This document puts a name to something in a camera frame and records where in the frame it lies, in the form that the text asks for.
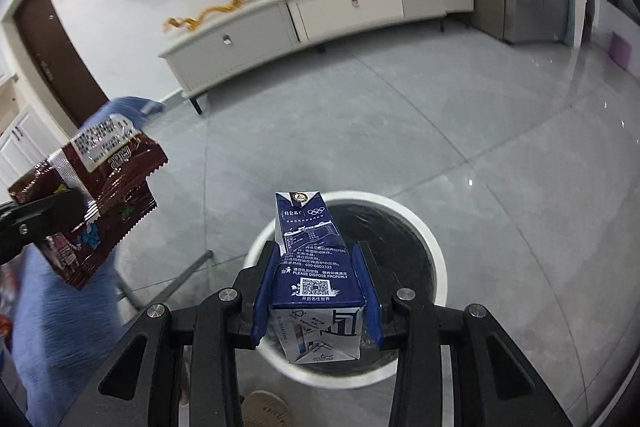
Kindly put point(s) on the golden dragon ornament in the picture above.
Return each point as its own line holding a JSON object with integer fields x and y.
{"x": 215, "y": 11}

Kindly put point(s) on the white round trash bin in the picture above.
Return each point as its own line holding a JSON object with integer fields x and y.
{"x": 400, "y": 229}

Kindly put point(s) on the beige slipper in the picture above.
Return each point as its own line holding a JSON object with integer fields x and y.
{"x": 265, "y": 409}

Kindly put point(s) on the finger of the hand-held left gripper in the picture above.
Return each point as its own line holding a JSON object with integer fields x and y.
{"x": 50, "y": 212}

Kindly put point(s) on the white floor cabinet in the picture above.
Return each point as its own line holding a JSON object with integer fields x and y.
{"x": 22, "y": 142}

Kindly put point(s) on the white television cabinet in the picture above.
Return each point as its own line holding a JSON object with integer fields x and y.
{"x": 260, "y": 37}

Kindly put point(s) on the dark brown door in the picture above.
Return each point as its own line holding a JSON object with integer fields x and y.
{"x": 55, "y": 57}

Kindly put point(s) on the blue and white milk carton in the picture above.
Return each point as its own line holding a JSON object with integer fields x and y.
{"x": 310, "y": 267}

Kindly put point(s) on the blue towel blanket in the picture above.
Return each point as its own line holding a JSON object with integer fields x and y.
{"x": 60, "y": 332}

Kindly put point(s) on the purple plastic bin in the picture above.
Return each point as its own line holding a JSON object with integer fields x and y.
{"x": 621, "y": 51}

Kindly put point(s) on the dark red snack packet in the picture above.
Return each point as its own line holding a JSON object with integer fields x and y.
{"x": 115, "y": 187}

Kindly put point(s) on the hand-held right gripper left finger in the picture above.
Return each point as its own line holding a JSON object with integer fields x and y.
{"x": 265, "y": 289}

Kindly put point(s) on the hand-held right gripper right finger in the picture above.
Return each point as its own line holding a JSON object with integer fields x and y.
{"x": 369, "y": 294}

